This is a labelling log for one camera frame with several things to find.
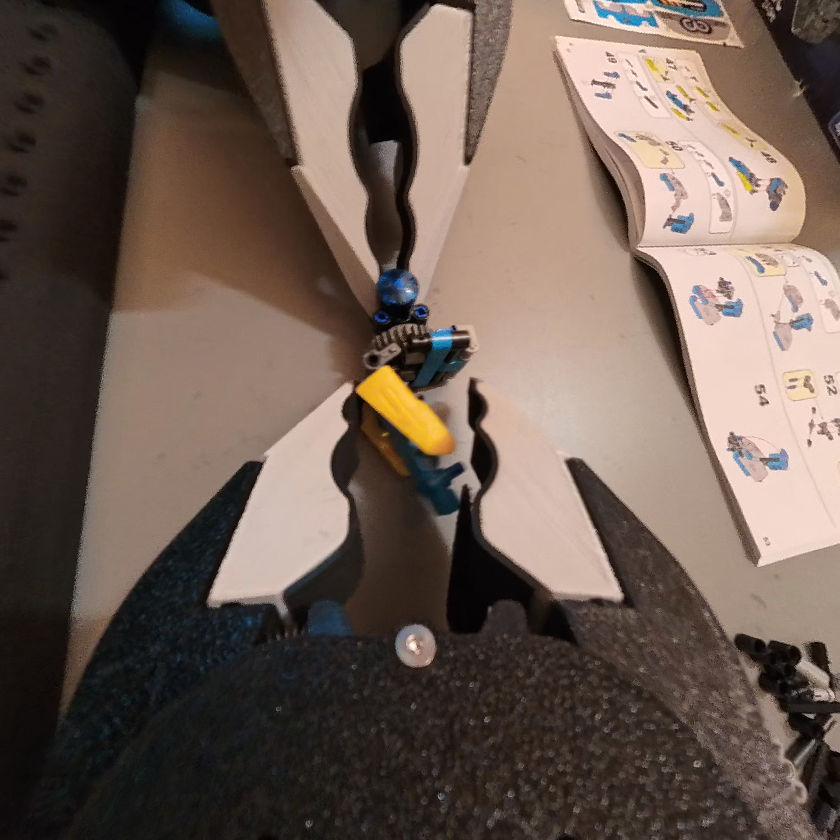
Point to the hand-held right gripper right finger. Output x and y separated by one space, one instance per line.
544 525

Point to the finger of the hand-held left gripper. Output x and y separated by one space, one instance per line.
439 131
321 131

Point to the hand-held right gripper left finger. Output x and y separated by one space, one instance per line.
289 525

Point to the grey gear dark-blue ball assembly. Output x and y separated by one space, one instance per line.
397 289

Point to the blue and yellow toy chassis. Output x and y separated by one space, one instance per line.
407 410

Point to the grey desk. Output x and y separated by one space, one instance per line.
558 394

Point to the blue sticker sheet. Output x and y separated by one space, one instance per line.
623 16

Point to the instruction booklet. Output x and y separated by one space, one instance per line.
722 328

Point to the pile of small building pieces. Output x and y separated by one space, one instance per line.
787 669

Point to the black perforated panel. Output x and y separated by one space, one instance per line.
52 328

